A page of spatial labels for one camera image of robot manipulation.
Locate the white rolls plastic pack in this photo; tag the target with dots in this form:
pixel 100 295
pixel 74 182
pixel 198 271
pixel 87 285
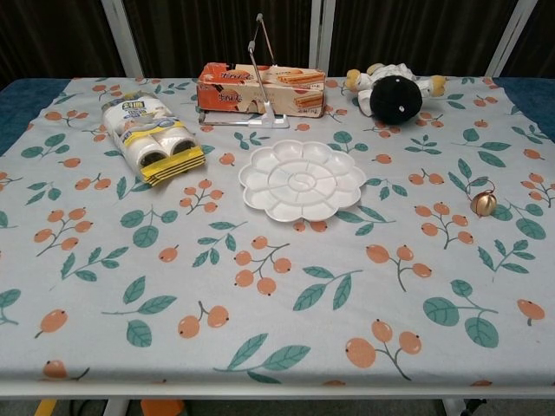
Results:
pixel 143 130

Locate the dark brown curtain panel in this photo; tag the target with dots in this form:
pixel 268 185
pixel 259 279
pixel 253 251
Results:
pixel 199 34
pixel 544 39
pixel 47 39
pixel 412 30

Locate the floral print tablecloth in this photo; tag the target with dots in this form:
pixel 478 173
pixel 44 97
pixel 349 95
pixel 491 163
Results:
pixel 277 277

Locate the orange block under table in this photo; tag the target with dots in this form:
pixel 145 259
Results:
pixel 162 408

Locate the white flower-shaped paint palette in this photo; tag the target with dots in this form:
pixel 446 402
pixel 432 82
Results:
pixel 303 180

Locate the small golden bell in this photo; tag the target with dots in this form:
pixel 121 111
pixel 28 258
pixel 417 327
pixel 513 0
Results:
pixel 483 206

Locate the plush doll with black head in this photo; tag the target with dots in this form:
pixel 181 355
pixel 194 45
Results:
pixel 396 102

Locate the aluminium partition post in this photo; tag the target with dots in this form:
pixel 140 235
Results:
pixel 321 34
pixel 123 39
pixel 509 39

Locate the orange wafer biscuit box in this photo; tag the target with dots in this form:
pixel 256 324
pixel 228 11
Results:
pixel 299 95

